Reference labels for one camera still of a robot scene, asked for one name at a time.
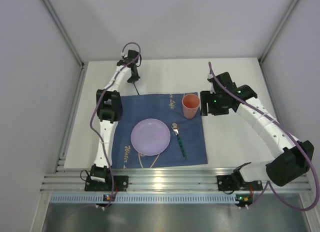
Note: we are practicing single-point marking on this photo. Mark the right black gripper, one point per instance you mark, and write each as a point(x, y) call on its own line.
point(205, 103)

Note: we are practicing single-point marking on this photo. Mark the orange plastic cup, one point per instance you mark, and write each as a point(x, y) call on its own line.
point(190, 105)

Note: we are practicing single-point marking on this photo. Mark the right aluminium frame post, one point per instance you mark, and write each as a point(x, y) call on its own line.
point(278, 30)

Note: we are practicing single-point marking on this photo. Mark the perforated grey cable duct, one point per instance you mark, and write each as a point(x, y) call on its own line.
point(150, 198)

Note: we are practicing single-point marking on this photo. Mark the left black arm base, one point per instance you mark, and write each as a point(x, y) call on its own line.
point(98, 184)

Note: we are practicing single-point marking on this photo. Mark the metal spoon teal handle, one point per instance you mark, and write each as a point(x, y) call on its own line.
point(175, 128)

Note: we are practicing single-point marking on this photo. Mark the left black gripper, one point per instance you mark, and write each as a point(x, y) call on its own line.
point(133, 76)

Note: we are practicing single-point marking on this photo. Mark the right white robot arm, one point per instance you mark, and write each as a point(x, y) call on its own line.
point(288, 162)

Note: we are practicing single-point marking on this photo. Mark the aluminium frame post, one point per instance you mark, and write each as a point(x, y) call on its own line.
point(49, 7)
point(278, 30)

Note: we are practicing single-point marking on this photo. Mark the blue embroidered cloth placemat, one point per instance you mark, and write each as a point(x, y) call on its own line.
point(167, 108)

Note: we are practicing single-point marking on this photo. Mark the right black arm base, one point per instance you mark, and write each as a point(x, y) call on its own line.
point(227, 183)

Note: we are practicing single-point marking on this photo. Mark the left aluminium frame post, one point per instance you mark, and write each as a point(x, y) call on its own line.
point(49, 7)

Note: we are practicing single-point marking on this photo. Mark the aluminium mounting rail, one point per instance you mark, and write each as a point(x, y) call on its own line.
point(184, 179)

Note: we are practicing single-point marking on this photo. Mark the purple plastic plate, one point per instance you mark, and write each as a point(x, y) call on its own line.
point(150, 137)

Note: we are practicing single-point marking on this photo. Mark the blue plastic fork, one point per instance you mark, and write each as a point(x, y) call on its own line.
point(136, 89)

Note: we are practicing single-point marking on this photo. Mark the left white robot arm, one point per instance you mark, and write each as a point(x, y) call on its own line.
point(109, 110)

